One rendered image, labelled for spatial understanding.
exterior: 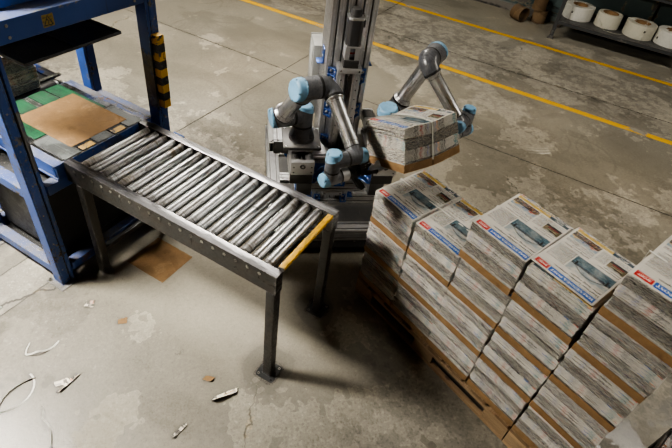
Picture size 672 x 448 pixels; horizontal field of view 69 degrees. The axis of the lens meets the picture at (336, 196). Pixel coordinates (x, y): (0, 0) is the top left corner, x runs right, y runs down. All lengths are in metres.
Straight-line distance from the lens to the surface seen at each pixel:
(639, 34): 8.15
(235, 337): 2.95
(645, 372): 2.16
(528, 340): 2.38
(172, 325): 3.03
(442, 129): 2.50
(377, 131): 2.47
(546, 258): 2.20
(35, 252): 3.43
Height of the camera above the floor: 2.44
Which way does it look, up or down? 39 degrees down
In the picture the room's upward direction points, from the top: 9 degrees clockwise
